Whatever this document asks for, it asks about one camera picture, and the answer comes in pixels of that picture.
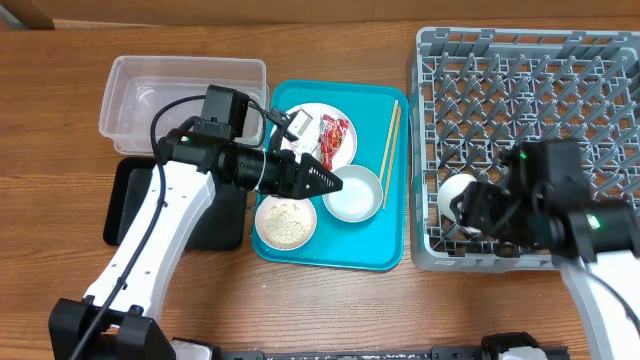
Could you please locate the wooden chopstick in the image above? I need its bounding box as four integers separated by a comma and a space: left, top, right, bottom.
379, 100, 399, 182
383, 104, 402, 210

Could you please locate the pile of rice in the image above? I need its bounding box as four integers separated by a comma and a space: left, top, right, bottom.
265, 203, 311, 247

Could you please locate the red snack wrapper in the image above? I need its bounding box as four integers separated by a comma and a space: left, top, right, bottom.
320, 114, 350, 170

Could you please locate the grey dishwasher rack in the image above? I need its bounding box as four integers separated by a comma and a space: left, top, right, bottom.
409, 27, 639, 273

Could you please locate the white cup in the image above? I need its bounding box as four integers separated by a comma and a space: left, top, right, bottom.
437, 173, 477, 224

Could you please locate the clear plastic bin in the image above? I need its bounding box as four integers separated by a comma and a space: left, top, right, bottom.
99, 55, 269, 156

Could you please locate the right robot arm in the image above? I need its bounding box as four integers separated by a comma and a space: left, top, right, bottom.
410, 139, 639, 359

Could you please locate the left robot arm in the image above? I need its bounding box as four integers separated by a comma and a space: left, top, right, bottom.
49, 85, 343, 360

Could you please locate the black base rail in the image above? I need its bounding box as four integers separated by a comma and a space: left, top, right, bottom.
169, 331, 571, 360

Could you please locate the black tray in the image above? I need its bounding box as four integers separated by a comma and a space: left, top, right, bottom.
103, 157, 247, 251

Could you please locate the large white plate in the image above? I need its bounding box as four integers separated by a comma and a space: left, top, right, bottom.
276, 103, 358, 173

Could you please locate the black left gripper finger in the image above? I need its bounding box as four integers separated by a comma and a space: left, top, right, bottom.
299, 153, 340, 186
292, 177, 343, 199

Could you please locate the white napkin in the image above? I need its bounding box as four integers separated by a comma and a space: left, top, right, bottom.
290, 115, 320, 154

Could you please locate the grey bowl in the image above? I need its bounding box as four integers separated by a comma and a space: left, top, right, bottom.
322, 165, 383, 223

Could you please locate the small pink bowl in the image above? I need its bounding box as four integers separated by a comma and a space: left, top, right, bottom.
255, 196, 317, 251

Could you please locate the teal serving tray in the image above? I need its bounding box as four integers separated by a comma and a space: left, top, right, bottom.
252, 80, 410, 271

